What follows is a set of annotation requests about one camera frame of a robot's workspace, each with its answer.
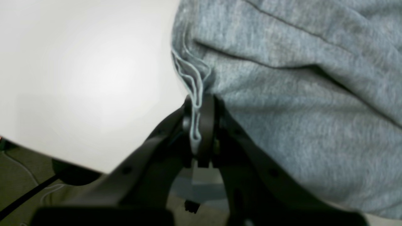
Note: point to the grey T-shirt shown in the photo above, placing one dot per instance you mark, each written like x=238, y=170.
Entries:
x=316, y=84

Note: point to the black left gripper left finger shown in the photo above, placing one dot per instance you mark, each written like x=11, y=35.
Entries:
x=144, y=178

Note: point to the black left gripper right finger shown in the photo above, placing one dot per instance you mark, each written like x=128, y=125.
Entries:
x=256, y=186

